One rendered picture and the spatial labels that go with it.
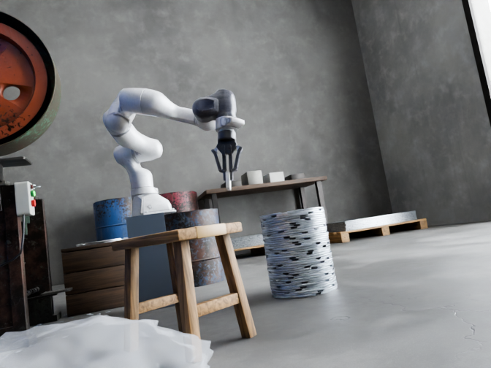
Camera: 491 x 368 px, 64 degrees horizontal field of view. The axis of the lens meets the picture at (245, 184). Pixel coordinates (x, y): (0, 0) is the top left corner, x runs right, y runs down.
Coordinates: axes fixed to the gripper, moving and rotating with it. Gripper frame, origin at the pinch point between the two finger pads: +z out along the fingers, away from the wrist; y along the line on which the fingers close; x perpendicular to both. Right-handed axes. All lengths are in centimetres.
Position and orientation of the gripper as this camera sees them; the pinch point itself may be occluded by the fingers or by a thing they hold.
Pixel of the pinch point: (228, 180)
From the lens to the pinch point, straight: 155.2
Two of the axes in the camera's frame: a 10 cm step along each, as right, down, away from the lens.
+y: -9.9, 0.8, 1.5
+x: -1.6, -2.3, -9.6
